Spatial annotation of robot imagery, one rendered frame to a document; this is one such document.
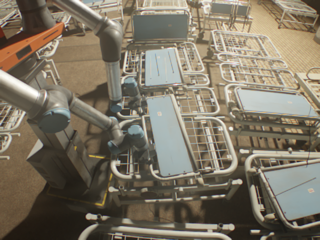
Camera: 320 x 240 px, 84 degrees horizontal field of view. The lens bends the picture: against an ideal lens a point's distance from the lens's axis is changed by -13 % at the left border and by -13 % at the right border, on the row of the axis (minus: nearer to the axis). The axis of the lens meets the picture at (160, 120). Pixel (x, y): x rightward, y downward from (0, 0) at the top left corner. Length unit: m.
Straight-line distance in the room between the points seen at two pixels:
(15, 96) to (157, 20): 2.22
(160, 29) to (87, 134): 1.59
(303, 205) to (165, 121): 1.04
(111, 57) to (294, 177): 1.35
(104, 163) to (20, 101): 1.09
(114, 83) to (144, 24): 1.69
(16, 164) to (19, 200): 0.42
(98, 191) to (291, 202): 1.30
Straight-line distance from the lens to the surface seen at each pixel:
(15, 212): 2.17
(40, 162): 1.35
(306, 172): 1.62
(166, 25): 2.74
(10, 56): 0.89
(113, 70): 1.08
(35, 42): 0.96
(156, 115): 1.48
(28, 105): 0.74
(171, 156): 1.26
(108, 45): 1.02
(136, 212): 1.78
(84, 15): 1.11
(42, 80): 1.05
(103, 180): 1.62
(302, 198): 1.48
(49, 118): 0.75
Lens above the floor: 1.69
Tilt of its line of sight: 47 degrees down
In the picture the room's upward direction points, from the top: straight up
